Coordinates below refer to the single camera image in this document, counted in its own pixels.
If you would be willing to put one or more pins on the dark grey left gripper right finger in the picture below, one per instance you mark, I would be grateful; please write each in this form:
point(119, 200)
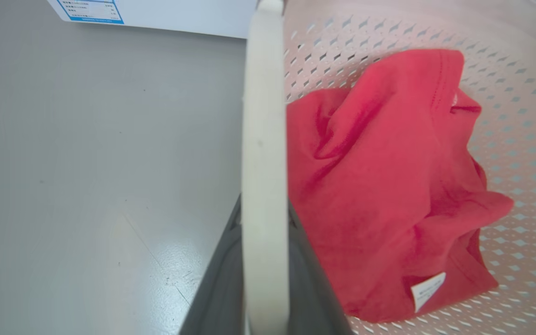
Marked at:
point(312, 298)

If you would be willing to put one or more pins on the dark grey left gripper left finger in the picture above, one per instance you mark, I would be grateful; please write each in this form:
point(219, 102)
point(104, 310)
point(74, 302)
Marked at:
point(219, 288)

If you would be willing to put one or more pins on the white perforated plastic laundry basket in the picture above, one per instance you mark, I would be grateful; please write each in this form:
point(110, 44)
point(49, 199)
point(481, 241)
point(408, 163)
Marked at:
point(264, 186)

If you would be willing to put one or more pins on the red t-shirt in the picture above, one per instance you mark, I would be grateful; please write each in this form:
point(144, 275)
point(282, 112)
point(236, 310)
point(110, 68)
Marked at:
point(379, 186)

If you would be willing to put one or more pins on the white box with blue label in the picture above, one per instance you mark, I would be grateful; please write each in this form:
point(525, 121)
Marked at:
point(175, 16)

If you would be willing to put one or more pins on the blue bordered energy label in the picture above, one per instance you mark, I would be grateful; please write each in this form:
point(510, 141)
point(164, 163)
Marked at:
point(91, 10)

